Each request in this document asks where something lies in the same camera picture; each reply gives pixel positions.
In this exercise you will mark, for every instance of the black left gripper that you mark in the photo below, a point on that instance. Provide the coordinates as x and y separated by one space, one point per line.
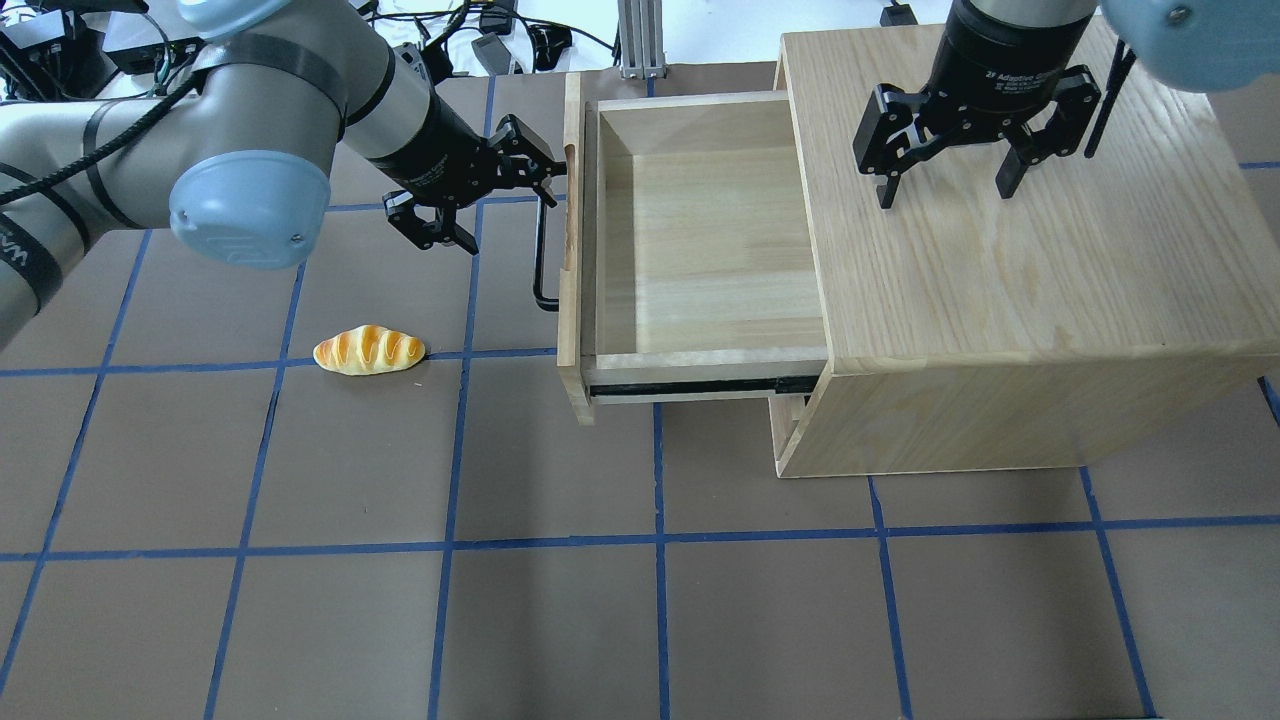
437 157

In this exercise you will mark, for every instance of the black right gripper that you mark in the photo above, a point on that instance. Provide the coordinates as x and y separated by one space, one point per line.
1003 52

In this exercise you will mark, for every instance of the black metal drawer handle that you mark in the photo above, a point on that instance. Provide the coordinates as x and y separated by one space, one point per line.
541 298

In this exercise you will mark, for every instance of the wooden drawer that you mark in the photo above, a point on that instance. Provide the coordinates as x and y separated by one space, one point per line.
785 412
687 270

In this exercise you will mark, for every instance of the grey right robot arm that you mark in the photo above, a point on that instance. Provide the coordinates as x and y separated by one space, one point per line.
1194 46

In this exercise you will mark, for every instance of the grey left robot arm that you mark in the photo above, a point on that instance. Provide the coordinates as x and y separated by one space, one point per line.
236 161

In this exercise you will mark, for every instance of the light wooden drawer cabinet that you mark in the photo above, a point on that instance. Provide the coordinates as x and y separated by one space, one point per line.
967 332

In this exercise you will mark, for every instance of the toy bread roll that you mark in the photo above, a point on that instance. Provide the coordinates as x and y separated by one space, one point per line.
369 350

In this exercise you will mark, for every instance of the aluminium frame post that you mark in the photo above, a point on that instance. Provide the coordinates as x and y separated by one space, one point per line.
639 40

